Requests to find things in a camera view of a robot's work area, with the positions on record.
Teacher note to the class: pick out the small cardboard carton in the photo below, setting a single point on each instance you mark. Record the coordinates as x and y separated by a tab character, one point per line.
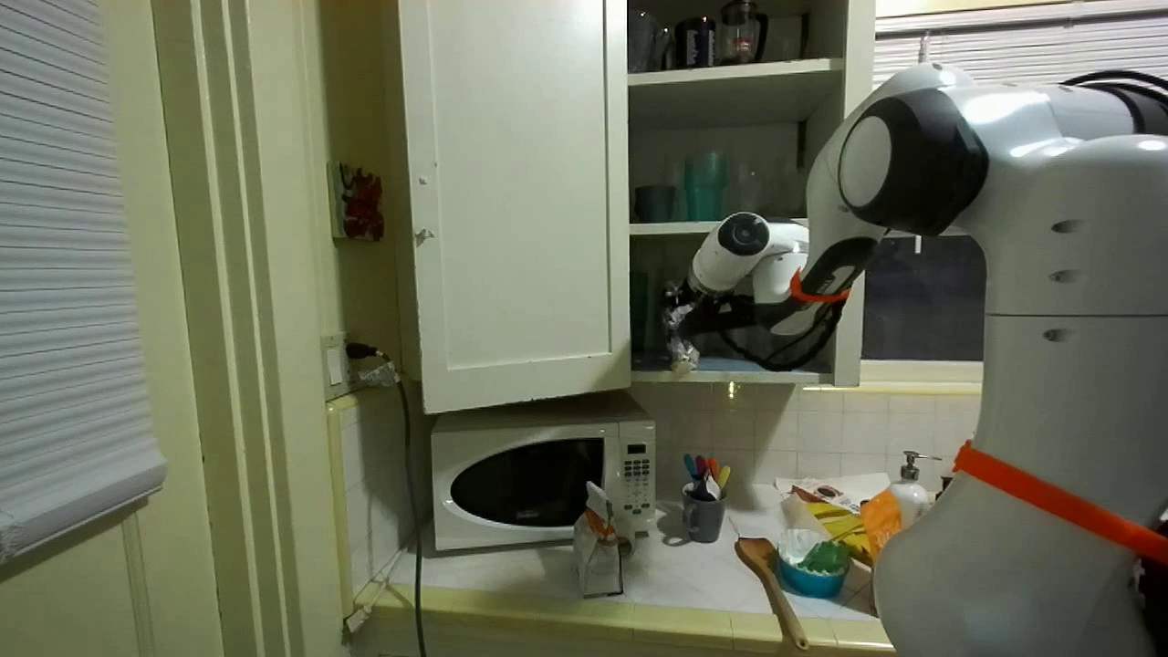
603	550

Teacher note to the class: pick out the blue bowl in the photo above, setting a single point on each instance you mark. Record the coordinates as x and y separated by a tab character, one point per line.
806	585

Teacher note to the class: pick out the cream panel door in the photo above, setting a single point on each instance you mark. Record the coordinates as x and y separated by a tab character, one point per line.
185	550

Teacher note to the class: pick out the white window blind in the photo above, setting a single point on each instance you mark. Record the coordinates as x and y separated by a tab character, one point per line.
1045	50
66	267

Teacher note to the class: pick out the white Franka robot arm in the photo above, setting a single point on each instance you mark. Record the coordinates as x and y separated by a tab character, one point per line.
1069	243

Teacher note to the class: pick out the white soap dispenser bottle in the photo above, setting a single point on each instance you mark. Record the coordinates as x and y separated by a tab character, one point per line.
909	492

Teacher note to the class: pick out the dark pen cup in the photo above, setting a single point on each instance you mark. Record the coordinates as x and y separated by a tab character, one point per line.
702	517

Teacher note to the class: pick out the white microwave oven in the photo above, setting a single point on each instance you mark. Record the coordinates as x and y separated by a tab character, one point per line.
534	478

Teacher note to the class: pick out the wooden spoon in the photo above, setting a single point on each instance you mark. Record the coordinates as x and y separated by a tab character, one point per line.
768	576

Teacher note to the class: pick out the blue pen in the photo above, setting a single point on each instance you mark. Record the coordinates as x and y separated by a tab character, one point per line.
691	467

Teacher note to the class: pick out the white wall cabinet body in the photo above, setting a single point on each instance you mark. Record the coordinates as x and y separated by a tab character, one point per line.
732	95

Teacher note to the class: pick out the teal plastic container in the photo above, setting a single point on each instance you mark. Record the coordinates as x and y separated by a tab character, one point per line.
704	188

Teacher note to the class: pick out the red wall ornament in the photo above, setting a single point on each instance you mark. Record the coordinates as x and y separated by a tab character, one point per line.
362	203

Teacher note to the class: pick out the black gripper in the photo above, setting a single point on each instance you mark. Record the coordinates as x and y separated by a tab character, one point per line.
697	312

